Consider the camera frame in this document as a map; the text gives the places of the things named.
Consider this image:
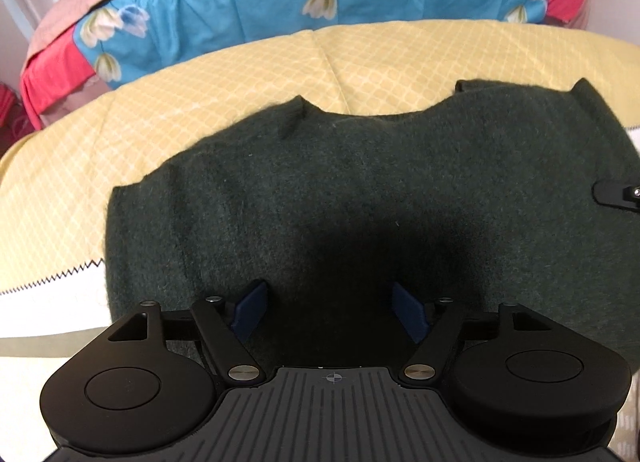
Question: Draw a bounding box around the red bed sheet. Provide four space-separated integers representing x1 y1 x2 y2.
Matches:
20 0 589 118

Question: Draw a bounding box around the red bag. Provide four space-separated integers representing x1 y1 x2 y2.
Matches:
0 83 28 135

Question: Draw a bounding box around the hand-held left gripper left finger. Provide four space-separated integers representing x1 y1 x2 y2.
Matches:
106 280 269 386

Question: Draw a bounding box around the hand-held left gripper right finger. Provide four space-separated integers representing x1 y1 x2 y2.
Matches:
391 281 544 386

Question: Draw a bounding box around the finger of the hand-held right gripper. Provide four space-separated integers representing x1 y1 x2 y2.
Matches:
593 180 640 213

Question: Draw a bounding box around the blue floral quilt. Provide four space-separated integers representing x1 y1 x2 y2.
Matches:
72 0 554 91

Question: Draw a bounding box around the yellow and white quilted bedspread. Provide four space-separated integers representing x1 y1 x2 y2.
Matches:
0 19 640 443

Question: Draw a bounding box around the dark green knit sweater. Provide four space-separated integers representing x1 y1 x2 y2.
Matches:
102 78 640 373

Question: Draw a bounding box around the pink blanket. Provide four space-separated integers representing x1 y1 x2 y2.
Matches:
27 0 151 63

